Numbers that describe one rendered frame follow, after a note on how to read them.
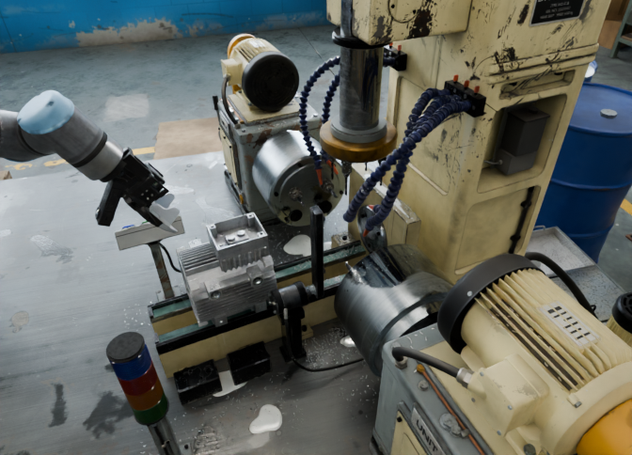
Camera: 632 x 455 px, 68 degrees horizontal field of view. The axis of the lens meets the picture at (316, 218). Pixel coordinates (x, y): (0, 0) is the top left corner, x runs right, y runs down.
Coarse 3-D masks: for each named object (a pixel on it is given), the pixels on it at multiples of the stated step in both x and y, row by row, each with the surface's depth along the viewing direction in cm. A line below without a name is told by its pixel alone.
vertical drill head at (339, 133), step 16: (352, 0) 88; (352, 16) 90; (352, 64) 96; (368, 64) 95; (352, 80) 98; (368, 80) 97; (352, 96) 100; (368, 96) 99; (352, 112) 102; (368, 112) 102; (336, 128) 105; (352, 128) 104; (368, 128) 104; (384, 128) 106; (320, 144) 110; (336, 144) 104; (352, 144) 104; (368, 144) 104; (384, 144) 104; (352, 160) 104; (368, 160) 104; (384, 160) 111
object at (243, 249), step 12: (240, 216) 115; (252, 216) 115; (216, 228) 114; (228, 228) 115; (240, 228) 116; (252, 228) 116; (216, 240) 113; (228, 240) 110; (240, 240) 111; (252, 240) 108; (264, 240) 110; (216, 252) 107; (228, 252) 107; (240, 252) 108; (252, 252) 110; (264, 252) 111; (228, 264) 109; (240, 264) 110
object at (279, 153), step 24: (264, 144) 147; (288, 144) 140; (312, 144) 141; (264, 168) 140; (288, 168) 133; (312, 168) 136; (264, 192) 140; (288, 192) 137; (312, 192) 141; (336, 192) 145; (288, 216) 143
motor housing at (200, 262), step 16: (192, 256) 109; (208, 256) 110; (192, 272) 107; (208, 272) 109; (224, 272) 109; (240, 272) 111; (272, 272) 113; (224, 288) 107; (240, 288) 110; (256, 288) 111; (272, 288) 113; (192, 304) 120; (208, 304) 107; (224, 304) 110; (240, 304) 112; (208, 320) 111
